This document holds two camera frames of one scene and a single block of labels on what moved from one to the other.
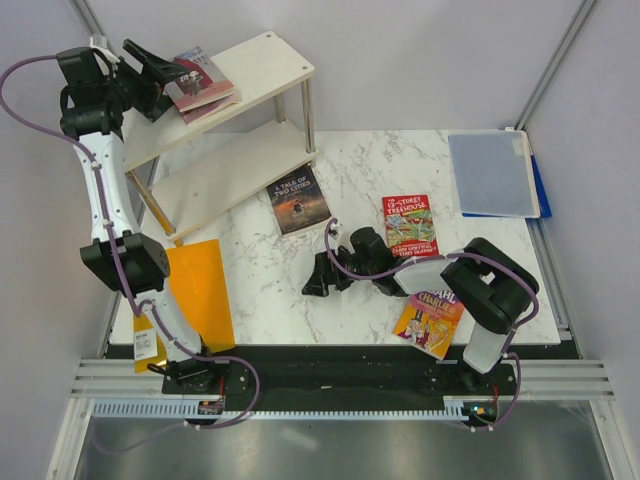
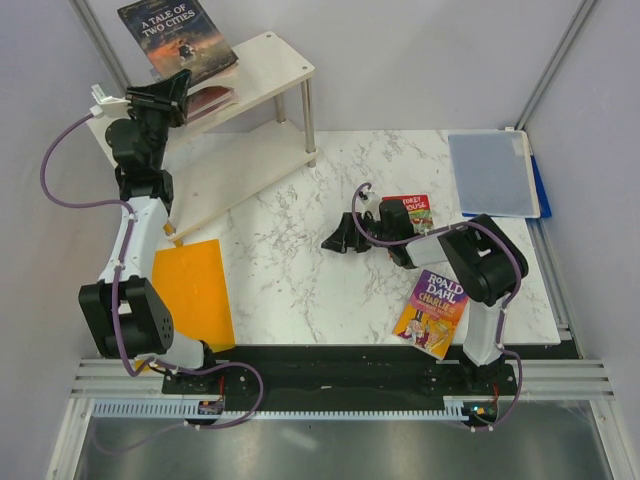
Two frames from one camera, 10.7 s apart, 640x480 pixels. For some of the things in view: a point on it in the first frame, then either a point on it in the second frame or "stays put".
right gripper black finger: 321,278 → 347,235
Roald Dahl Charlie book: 429,321 stays put
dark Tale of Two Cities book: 298,201 → 174,36
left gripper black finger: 155,67 → 172,90
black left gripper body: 136,91 → 155,117
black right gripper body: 351,263 → 372,230
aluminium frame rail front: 539,379 stays put
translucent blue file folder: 495,173 stays put
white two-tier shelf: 188,174 stays put
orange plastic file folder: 197,278 stays put
